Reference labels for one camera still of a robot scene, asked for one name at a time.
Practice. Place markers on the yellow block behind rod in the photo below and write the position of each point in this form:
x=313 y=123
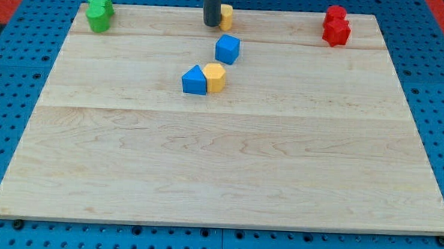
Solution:
x=226 y=17

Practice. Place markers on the light wooden board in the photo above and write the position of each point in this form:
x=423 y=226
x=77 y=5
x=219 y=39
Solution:
x=303 y=136

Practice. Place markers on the blue cube block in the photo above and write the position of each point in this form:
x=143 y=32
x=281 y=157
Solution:
x=227 y=49

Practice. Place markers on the yellow hexagon block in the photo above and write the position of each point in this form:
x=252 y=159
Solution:
x=216 y=77

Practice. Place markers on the green star block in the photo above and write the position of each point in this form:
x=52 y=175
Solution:
x=107 y=5

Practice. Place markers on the green cylinder block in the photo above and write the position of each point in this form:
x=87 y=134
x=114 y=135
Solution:
x=97 y=17

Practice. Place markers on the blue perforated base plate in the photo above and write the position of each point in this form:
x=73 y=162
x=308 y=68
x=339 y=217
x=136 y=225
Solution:
x=30 y=42

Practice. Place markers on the red cylinder block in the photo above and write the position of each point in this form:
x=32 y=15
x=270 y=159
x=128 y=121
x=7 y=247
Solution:
x=334 y=12

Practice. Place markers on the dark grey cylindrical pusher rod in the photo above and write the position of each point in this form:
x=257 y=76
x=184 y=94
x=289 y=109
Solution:
x=212 y=12

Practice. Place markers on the blue triangular prism block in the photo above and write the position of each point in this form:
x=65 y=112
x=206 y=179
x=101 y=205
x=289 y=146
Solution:
x=194 y=81

